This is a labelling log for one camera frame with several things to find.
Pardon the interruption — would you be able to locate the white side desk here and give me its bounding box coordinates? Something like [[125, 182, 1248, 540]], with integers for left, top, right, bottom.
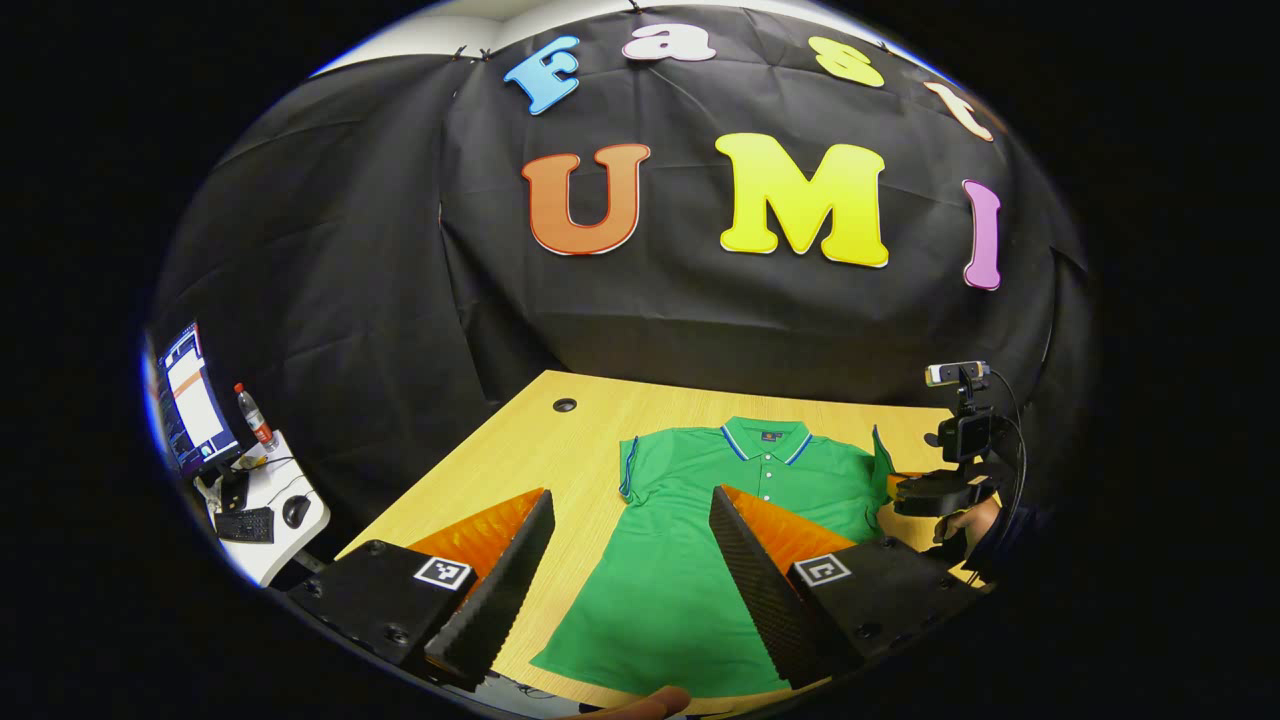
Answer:
[[195, 430, 333, 588]]

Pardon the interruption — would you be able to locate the computer monitor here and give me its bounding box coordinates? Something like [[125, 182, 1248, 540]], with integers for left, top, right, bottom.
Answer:
[[150, 320, 251, 513]]

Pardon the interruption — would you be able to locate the black keyboard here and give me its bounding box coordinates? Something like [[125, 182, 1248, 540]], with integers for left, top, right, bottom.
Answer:
[[214, 506, 277, 545]]

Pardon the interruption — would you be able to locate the clear bottle with red label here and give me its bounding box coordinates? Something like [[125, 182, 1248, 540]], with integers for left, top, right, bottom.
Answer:
[[234, 383, 279, 453]]

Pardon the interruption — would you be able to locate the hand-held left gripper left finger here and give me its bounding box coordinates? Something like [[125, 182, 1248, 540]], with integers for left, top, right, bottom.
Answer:
[[288, 488, 556, 693]]

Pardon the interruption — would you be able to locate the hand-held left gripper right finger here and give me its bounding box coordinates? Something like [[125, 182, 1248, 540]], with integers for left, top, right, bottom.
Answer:
[[709, 486, 986, 691]]

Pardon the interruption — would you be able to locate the green T-shirt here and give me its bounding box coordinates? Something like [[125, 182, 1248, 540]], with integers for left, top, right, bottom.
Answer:
[[530, 416, 906, 699]]

